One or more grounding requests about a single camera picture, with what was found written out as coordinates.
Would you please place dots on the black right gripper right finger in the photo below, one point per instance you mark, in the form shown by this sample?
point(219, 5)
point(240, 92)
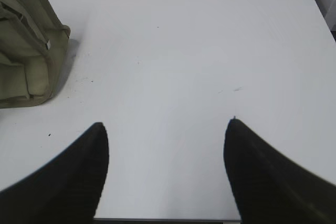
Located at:
point(270, 188)

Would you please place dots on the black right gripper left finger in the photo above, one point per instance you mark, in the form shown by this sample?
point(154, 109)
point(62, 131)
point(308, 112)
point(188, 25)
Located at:
point(67, 189)

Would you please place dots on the olive yellow canvas bag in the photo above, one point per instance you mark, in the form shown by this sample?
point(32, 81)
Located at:
point(34, 43)

